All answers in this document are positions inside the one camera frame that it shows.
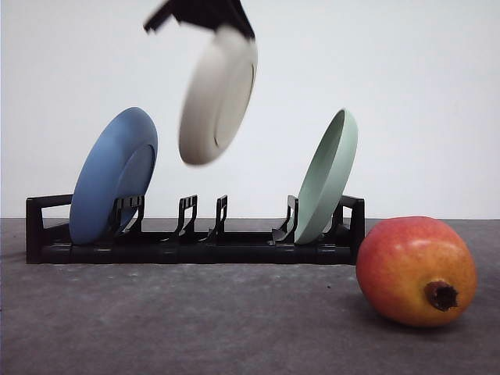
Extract red yellow pomegranate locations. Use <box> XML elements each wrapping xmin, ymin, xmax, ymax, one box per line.
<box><xmin>355</xmin><ymin>216</ymin><xmax>477</xmax><ymax>327</ymax></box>

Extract black dish rack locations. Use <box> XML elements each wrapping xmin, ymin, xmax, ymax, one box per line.
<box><xmin>26</xmin><ymin>194</ymin><xmax>366</xmax><ymax>264</ymax></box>

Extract white plate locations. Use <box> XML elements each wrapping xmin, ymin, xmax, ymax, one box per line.
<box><xmin>178</xmin><ymin>27</ymin><xmax>258</xmax><ymax>165</ymax></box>

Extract green plate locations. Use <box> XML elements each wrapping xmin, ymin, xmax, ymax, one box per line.
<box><xmin>295</xmin><ymin>109</ymin><xmax>359</xmax><ymax>245</ymax></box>

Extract blue plate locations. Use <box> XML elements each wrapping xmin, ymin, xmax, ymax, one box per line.
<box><xmin>70</xmin><ymin>107</ymin><xmax>159</xmax><ymax>246</ymax></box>

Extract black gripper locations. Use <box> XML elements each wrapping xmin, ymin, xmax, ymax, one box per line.
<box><xmin>144</xmin><ymin>0</ymin><xmax>256</xmax><ymax>41</ymax></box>

